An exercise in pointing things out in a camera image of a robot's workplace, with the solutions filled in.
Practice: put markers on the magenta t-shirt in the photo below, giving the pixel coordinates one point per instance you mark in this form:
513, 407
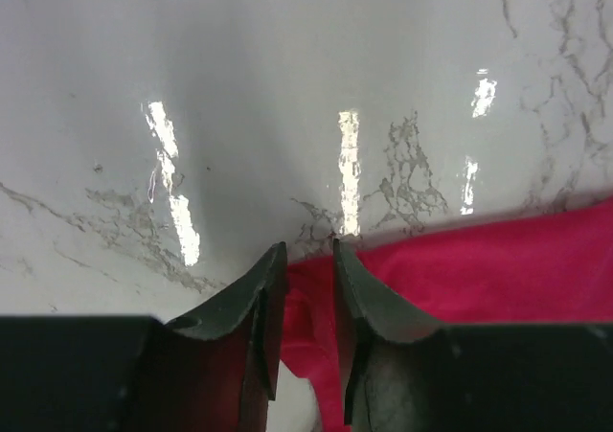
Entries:
550, 268

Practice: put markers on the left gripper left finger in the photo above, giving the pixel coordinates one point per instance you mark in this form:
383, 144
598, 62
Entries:
213, 368

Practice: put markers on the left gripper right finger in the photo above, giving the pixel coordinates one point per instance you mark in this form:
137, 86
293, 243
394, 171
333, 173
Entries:
401, 369

